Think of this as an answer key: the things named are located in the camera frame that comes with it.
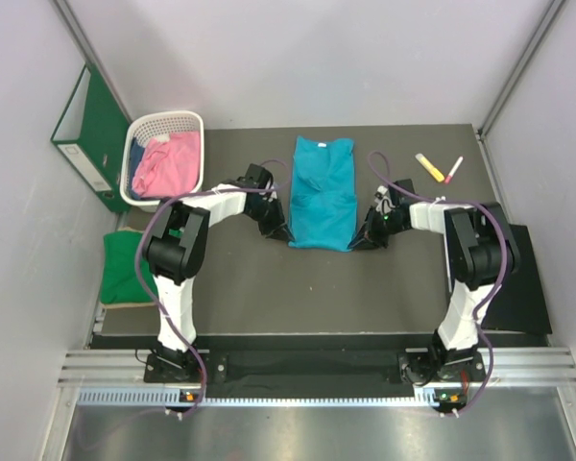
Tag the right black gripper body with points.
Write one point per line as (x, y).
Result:
(380, 225)

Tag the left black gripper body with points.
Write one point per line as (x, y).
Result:
(268, 212)

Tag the teal t shirt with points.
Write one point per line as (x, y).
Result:
(323, 201)

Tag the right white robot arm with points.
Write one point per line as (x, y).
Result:
(480, 252)

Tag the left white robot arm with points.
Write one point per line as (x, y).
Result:
(174, 247)

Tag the yellow highlighter marker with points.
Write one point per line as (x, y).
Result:
(430, 168)

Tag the pink white marker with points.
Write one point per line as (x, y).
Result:
(453, 170)

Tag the pink t shirt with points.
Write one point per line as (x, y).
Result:
(170, 167)

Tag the navy blue t shirt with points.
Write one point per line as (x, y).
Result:
(135, 156)

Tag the black board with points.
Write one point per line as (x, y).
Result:
(520, 305)

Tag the green folded t shirt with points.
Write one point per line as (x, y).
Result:
(120, 266)

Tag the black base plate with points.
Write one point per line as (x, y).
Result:
(342, 373)

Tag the green ring binder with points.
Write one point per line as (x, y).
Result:
(91, 134)

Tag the grey cable duct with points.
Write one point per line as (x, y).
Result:
(181, 398)

